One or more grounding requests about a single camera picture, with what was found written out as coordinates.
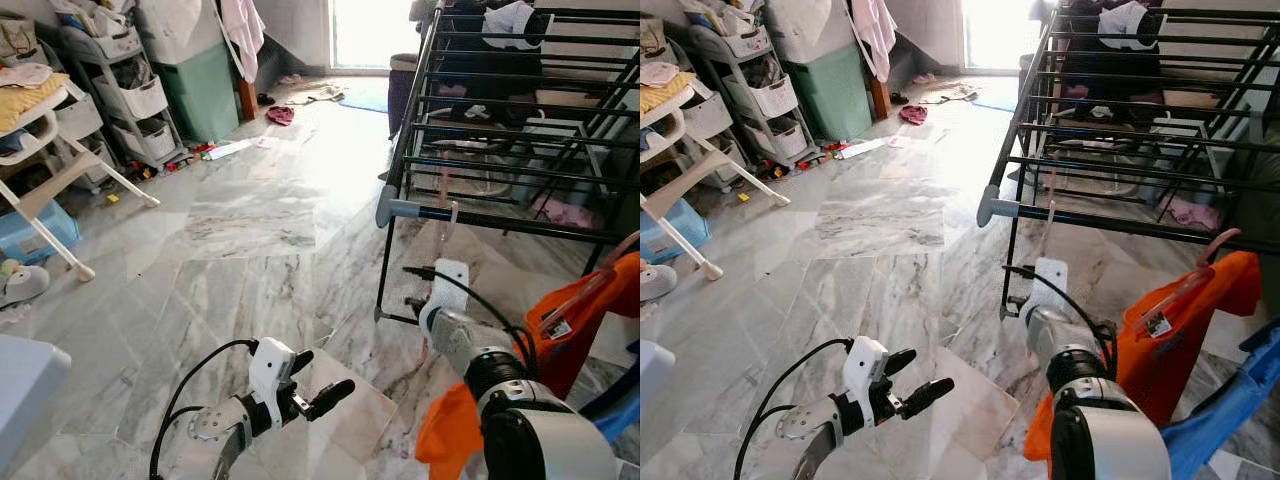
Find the orange shirt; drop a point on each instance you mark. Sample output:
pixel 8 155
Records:
pixel 1190 340
pixel 590 330

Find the white drawer cart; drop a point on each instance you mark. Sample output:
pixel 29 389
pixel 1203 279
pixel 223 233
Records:
pixel 775 95
pixel 140 95

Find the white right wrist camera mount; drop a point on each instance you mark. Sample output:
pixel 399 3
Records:
pixel 452 285
pixel 1050 285

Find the blue shirt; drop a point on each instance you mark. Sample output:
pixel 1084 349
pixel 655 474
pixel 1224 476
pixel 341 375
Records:
pixel 615 410
pixel 1220 410

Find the light blue folding table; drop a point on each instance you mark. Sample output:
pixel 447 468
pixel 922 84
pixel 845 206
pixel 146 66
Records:
pixel 655 380
pixel 25 390

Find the grey plush toy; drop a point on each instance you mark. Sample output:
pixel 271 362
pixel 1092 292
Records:
pixel 657 283
pixel 20 285

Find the white high chair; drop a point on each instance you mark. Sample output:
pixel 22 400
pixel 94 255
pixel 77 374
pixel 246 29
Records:
pixel 690 185
pixel 60 185

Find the black drying rack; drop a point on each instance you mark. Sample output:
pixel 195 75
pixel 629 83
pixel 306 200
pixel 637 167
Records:
pixel 400 208
pixel 1000 208

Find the green storage bin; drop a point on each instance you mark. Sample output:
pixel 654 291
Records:
pixel 830 95
pixel 200 95

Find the light blue plastic box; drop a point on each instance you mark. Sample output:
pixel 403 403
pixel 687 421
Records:
pixel 675 235
pixel 35 235

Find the white paper sheet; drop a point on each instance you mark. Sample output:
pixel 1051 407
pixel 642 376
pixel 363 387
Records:
pixel 228 149
pixel 863 149

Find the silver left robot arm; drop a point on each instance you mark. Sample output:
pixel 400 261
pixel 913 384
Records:
pixel 215 425
pixel 805 425

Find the brown wooden post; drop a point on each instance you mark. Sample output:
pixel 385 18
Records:
pixel 880 100
pixel 247 100

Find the beige floor cloth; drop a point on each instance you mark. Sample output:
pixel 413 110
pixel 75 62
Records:
pixel 318 94
pixel 948 94

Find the pale pink cloth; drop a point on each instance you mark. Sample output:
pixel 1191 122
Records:
pixel 25 75
pixel 658 73

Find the yellow cushion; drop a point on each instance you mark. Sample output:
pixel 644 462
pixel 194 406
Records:
pixel 665 92
pixel 30 100

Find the pink crumpled cloth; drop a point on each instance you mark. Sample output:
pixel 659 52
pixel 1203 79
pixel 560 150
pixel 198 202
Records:
pixel 570 212
pixel 1195 212

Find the pink hanging cloth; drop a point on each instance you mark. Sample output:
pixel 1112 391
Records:
pixel 243 35
pixel 875 35

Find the white crumpled garment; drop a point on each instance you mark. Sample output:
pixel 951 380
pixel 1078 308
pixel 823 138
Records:
pixel 515 22
pixel 1130 22

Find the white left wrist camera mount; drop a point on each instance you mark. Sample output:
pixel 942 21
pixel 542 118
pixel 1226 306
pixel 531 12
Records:
pixel 270 365
pixel 865 365

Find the grey plastic bag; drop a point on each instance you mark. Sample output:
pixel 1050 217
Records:
pixel 810 30
pixel 180 30

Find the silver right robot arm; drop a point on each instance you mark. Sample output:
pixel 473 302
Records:
pixel 460 335
pixel 1055 335

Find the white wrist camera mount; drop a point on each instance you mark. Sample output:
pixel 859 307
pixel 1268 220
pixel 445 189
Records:
pixel 865 365
pixel 452 285
pixel 270 365
pixel 1050 285

